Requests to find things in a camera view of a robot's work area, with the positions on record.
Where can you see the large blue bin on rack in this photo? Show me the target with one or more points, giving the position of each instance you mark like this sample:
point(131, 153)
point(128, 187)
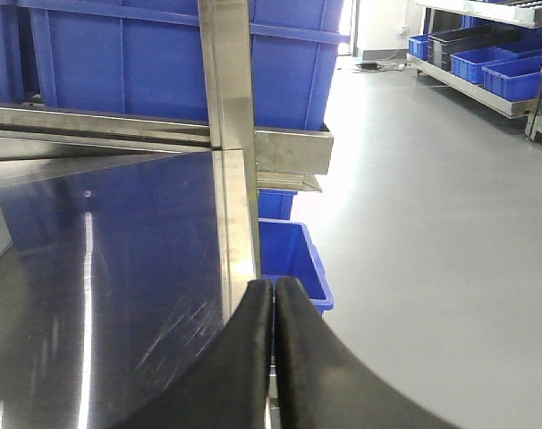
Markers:
point(144, 58)

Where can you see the metal shelf rack with bins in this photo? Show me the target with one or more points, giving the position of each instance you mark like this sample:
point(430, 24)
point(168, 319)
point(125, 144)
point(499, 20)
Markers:
point(526, 16)

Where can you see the stainless steel rack frame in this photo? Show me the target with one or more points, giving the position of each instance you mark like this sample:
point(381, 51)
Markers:
point(244, 156)

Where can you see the blue bin on shelf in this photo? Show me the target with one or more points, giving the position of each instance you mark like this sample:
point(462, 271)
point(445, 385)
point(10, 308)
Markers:
point(468, 65)
point(515, 81)

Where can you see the blue bin under table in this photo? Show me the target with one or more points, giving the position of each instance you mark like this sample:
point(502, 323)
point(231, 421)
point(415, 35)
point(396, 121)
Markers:
point(288, 250)

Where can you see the black tray on shelf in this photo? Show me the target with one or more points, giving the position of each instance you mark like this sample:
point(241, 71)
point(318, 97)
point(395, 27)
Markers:
point(443, 44)

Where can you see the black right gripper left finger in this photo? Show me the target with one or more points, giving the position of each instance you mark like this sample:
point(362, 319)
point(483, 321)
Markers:
point(227, 387)

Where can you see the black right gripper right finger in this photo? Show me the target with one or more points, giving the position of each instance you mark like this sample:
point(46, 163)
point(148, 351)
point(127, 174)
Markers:
point(322, 384)

